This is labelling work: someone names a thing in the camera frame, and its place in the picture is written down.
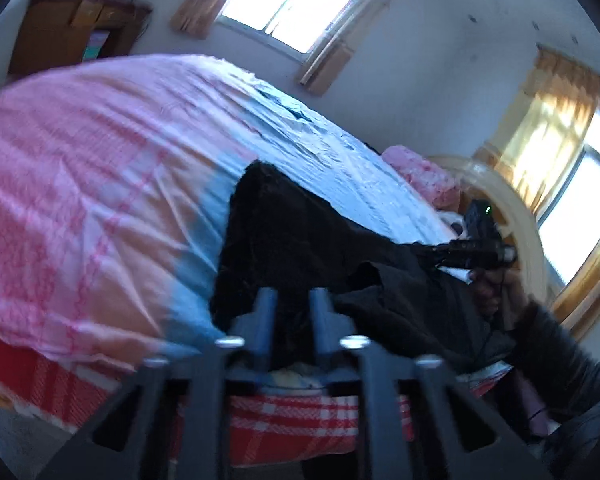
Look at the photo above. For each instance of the person's right hand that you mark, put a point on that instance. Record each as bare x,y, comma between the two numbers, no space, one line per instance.
487,295

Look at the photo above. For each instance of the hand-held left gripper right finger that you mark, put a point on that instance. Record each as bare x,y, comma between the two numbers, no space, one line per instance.
322,322

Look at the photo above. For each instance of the yellow curtain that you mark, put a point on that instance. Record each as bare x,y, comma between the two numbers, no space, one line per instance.
545,125

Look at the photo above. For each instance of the white cloth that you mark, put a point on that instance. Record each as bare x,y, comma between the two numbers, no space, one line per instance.
452,221

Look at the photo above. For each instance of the window with white frame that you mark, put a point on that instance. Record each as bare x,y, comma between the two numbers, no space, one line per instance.
290,0

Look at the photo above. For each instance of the curved beige headboard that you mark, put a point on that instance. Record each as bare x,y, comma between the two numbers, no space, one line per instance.
520,220

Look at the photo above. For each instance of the bed with pink-blue sheet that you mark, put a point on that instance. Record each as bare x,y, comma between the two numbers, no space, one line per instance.
105,185

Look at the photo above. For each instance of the person's right forearm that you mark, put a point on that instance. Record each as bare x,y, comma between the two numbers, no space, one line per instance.
565,350

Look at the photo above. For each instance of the pastel striped box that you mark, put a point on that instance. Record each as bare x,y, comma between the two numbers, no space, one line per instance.
95,46

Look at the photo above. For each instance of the window with wooden frame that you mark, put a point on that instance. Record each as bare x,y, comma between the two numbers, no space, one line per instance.
580,200

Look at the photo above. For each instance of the brown wooden desk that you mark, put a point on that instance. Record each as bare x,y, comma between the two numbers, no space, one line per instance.
45,40

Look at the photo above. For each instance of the red plaid blanket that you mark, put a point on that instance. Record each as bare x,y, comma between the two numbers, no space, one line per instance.
290,425

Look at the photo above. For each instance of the pink pillow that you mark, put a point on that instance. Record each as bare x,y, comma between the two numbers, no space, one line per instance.
420,175

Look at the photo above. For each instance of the black pants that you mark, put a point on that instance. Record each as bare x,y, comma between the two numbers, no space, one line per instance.
290,240

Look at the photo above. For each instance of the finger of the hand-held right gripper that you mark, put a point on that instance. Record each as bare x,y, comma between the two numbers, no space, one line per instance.
437,252

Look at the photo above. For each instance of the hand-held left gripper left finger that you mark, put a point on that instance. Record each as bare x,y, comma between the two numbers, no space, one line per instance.
265,322

